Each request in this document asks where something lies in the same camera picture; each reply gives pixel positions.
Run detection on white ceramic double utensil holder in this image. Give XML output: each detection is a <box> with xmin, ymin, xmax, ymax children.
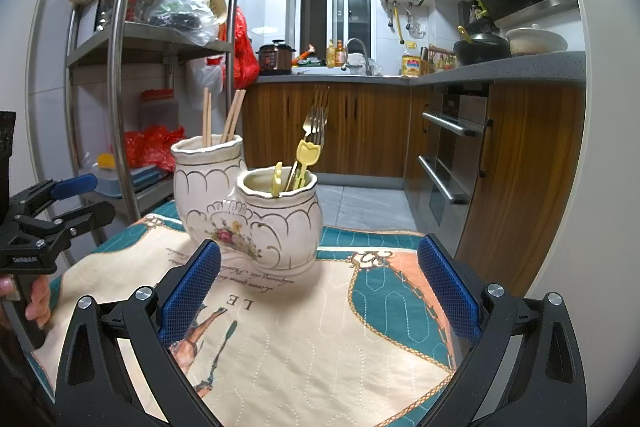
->
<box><xmin>171</xmin><ymin>134</ymin><xmax>323</xmax><ymax>277</ymax></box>

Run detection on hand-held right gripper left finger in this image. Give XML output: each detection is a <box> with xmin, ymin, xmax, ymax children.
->
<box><xmin>54</xmin><ymin>239</ymin><xmax>223</xmax><ymax>427</ymax></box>

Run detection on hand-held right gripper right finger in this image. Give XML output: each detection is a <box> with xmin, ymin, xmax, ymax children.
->
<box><xmin>417</xmin><ymin>234</ymin><xmax>588</xmax><ymax>427</ymax></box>

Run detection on printed quilted tablecloth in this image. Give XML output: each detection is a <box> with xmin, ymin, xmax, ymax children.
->
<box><xmin>30</xmin><ymin>199</ymin><xmax>461</xmax><ymax>427</ymax></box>

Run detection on amber liquid bottles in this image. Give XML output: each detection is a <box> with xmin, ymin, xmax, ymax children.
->
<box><xmin>327</xmin><ymin>39</ymin><xmax>346</xmax><ymax>68</ymax></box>

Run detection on yellow cooking oil bottle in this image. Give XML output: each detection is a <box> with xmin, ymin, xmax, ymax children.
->
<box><xmin>400</xmin><ymin>47</ymin><xmax>422</xmax><ymax>76</ymax></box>

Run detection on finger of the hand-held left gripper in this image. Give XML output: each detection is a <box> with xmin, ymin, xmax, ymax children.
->
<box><xmin>15</xmin><ymin>201</ymin><xmax>116</xmax><ymax>250</ymax></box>
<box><xmin>10</xmin><ymin>173</ymin><xmax>98</xmax><ymax>220</ymax></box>

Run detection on wooden cabinet beside oven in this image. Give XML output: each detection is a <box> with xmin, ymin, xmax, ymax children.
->
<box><xmin>455</xmin><ymin>82</ymin><xmax>586</xmax><ymax>308</ymax></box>

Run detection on yellow slotted ladle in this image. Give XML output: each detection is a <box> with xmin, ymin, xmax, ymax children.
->
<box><xmin>205</xmin><ymin>0</ymin><xmax>228</xmax><ymax>40</ymax></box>

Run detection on built-in steel oven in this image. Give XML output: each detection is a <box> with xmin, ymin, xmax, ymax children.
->
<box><xmin>417</xmin><ymin>84</ymin><xmax>493</xmax><ymax>253</ymax></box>

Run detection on wooden sink base cabinet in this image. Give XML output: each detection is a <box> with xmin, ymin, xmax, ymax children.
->
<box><xmin>242</xmin><ymin>84</ymin><xmax>413</xmax><ymax>178</ymax></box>

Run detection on black wok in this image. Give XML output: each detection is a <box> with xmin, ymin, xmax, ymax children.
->
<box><xmin>454</xmin><ymin>32</ymin><xmax>511</xmax><ymax>66</ymax></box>

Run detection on sliding glass window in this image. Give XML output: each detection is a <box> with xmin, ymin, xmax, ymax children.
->
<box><xmin>297</xmin><ymin>0</ymin><xmax>373</xmax><ymax>58</ymax></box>

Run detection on hanging red plastic bag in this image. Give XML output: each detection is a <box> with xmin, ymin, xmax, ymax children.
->
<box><xmin>232</xmin><ymin>7</ymin><xmax>261</xmax><ymax>90</ymax></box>

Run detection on stainless steel shelf rack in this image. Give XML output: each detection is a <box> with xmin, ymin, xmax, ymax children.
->
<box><xmin>27</xmin><ymin>0</ymin><xmax>243</xmax><ymax>248</ymax></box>

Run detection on chrome kitchen faucet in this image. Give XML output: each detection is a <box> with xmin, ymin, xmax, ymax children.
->
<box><xmin>342</xmin><ymin>38</ymin><xmax>373</xmax><ymax>76</ymax></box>

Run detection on white casserole pot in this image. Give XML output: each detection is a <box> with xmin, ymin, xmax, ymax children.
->
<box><xmin>506</xmin><ymin>24</ymin><xmax>568</xmax><ymax>56</ymax></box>

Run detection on large red plastic bag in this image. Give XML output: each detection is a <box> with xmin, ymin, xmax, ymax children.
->
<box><xmin>122</xmin><ymin>124</ymin><xmax>183</xmax><ymax>170</ymax></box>

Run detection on hanging white plastic bag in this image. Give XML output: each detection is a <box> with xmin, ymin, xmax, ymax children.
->
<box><xmin>187</xmin><ymin>56</ymin><xmax>223</xmax><ymax>108</ymax></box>

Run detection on person's left hand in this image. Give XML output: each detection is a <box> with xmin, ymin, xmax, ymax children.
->
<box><xmin>24</xmin><ymin>278</ymin><xmax>53</xmax><ymax>329</ymax></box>

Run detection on grey kitchen countertop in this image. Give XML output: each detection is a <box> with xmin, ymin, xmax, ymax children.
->
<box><xmin>257</xmin><ymin>52</ymin><xmax>586</xmax><ymax>90</ymax></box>

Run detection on red electric pressure cooker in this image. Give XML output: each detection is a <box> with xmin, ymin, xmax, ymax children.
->
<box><xmin>256</xmin><ymin>39</ymin><xmax>293</xmax><ymax>76</ymax></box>

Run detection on clear plastic bag of goods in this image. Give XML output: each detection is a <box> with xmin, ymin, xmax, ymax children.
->
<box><xmin>137</xmin><ymin>0</ymin><xmax>221</xmax><ymax>48</ymax></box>

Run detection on gold metal fork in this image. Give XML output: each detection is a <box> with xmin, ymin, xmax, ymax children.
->
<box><xmin>300</xmin><ymin>86</ymin><xmax>332</xmax><ymax>148</ymax></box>
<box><xmin>285</xmin><ymin>87</ymin><xmax>325</xmax><ymax>190</ymax></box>

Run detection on plastic container with red lid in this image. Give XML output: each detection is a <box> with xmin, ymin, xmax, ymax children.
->
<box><xmin>139</xmin><ymin>89</ymin><xmax>180</xmax><ymax>132</ymax></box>

